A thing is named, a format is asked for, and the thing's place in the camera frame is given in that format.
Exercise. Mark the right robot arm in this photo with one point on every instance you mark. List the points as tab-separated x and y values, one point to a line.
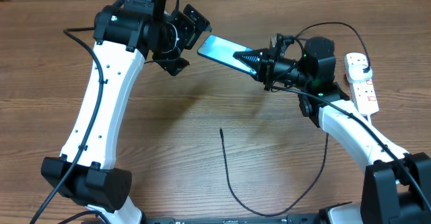
396	186

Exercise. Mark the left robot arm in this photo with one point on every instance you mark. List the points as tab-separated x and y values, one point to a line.
128	34

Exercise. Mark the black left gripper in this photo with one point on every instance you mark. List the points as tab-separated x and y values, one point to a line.
168	61

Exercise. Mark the white charger plug adapter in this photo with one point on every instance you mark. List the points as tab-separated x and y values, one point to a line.
358	73

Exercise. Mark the white power strip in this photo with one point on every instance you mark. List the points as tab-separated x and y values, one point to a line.
363	93

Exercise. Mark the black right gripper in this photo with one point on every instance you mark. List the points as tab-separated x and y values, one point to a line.
265	68

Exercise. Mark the blue-screen smartphone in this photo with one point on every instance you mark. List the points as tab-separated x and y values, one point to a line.
221	51

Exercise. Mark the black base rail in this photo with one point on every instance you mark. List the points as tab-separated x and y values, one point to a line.
290	219

